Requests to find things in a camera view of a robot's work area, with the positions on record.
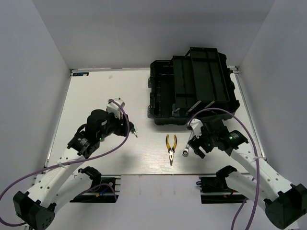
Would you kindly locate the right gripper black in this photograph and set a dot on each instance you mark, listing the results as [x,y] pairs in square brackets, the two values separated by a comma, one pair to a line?
[195,143]

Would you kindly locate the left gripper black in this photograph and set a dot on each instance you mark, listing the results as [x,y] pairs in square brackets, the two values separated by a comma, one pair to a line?
[122,129]

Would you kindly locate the long silver ratchet wrench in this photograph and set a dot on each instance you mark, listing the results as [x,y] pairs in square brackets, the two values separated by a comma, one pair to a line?
[185,151]

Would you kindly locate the yellow black needle-nose pliers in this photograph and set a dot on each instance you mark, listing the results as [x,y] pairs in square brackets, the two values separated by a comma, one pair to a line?
[171,149]

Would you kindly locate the black plastic toolbox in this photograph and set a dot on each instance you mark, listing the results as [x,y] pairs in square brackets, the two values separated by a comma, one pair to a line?
[184,85]

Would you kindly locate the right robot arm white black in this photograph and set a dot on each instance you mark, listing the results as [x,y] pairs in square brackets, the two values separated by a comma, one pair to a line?
[282,201]

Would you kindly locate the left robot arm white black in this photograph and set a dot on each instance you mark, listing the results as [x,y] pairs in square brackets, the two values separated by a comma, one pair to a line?
[64,181]

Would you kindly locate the green stubby screwdriver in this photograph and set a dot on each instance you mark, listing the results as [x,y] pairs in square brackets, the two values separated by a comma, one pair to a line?
[132,129]

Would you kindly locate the blue label sticker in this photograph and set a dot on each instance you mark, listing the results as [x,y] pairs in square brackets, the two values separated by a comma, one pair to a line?
[80,74]

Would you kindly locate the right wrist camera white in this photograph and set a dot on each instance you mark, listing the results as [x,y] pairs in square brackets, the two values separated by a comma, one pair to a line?
[195,126]

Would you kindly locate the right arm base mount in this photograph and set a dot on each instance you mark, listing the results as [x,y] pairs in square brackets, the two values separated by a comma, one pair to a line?
[213,191]

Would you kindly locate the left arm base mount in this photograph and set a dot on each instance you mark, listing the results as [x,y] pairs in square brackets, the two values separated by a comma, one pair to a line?
[103,189]

